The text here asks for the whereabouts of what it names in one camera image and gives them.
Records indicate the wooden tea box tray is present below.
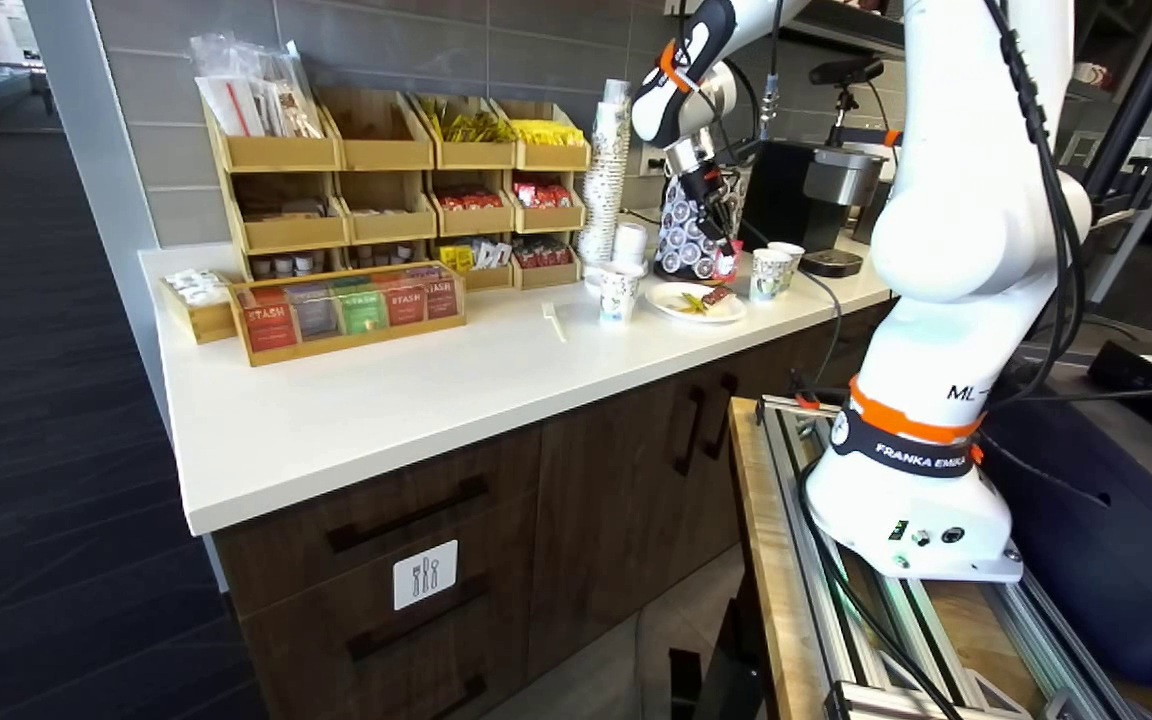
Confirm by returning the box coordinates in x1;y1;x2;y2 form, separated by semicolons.
227;259;471;369

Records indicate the black coffee machine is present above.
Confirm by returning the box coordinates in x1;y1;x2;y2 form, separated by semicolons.
740;135;895;279

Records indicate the clear bag of stirrers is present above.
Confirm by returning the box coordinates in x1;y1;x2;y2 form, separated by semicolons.
187;34;329;146

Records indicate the green tea box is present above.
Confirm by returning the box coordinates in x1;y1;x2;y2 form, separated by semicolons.
329;275;394;337

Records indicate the white paper cup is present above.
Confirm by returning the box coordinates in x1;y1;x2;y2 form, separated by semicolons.
747;241;809;306

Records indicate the black cabinet door handle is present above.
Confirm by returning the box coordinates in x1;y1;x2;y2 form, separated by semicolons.
671;373;740;482

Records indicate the red sachet pile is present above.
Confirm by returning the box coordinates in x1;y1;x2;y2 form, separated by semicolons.
514;175;576;217
434;184;514;217

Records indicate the small wooden sachet box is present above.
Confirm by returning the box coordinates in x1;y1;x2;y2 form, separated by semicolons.
160;264;246;347

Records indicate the dark wood counter cabinet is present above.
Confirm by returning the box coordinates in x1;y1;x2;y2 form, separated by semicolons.
207;307;881;720

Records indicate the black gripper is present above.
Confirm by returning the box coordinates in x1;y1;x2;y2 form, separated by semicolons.
684;161;747;279

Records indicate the donut print pod holder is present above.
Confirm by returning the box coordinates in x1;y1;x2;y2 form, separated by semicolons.
653;163;747;285

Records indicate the small red packet pile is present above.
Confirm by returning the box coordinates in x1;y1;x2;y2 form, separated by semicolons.
514;238;576;271

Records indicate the dark red tea box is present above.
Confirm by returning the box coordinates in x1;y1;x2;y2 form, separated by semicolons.
412;259;466;321

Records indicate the black camera on stand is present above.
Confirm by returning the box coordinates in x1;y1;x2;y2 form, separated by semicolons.
809;54;891;132

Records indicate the aluminium frame robot table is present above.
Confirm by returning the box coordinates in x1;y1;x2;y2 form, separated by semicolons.
730;393;1149;720

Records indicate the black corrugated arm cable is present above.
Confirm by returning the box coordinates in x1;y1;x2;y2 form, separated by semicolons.
981;0;1097;396

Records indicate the yellow and white sachet pile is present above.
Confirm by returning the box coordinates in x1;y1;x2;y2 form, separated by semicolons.
436;238;516;275

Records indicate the black drawer handle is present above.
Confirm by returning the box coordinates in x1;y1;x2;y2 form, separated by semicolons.
345;576;488;663
323;472;491;558

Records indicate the dark brown pod pile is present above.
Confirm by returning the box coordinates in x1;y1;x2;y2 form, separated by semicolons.
249;248;338;279

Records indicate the taller paper cup stack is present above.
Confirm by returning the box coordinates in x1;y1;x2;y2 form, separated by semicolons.
595;75;636;232

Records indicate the dark wall shelf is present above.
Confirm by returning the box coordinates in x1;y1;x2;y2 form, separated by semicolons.
789;0;909;62

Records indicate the bright yellow sachet pile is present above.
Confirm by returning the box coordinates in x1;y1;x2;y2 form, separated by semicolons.
507;117;594;154

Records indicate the wooden condiment rack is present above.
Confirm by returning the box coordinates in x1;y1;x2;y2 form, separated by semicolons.
203;87;595;296

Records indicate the white plate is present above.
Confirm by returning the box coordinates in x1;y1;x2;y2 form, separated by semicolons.
642;275;751;330

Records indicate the stack of white lids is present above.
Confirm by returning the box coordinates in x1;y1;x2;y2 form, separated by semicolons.
612;217;656;271

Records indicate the grey tea box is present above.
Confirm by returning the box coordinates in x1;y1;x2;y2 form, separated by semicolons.
283;279;345;344

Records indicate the black metal pole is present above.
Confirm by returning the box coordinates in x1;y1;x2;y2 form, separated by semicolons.
1080;0;1152;312

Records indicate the white drawer label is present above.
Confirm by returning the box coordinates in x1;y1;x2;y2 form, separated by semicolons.
389;535;466;615

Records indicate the paper cup stack green logo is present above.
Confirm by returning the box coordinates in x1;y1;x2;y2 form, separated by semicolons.
576;122;627;269

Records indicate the dark yellow sachet pile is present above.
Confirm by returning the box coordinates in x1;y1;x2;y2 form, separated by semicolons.
417;91;516;148

